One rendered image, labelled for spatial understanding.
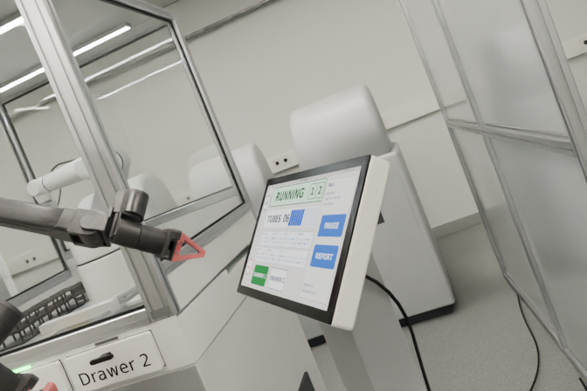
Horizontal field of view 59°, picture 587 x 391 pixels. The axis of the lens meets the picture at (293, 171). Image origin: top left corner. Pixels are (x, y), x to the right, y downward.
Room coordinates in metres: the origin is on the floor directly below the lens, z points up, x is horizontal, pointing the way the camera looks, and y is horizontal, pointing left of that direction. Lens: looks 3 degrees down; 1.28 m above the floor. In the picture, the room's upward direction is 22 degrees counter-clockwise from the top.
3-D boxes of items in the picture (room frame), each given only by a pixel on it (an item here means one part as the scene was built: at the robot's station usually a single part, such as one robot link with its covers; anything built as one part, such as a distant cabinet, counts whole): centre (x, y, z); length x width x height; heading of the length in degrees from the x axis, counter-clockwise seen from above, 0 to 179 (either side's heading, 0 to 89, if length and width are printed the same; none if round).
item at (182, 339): (1.98, 0.83, 0.87); 1.02 x 0.95 x 0.14; 77
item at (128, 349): (1.45, 0.68, 0.87); 0.29 x 0.02 x 0.11; 77
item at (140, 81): (1.87, 0.36, 1.52); 0.87 x 0.01 x 0.86; 167
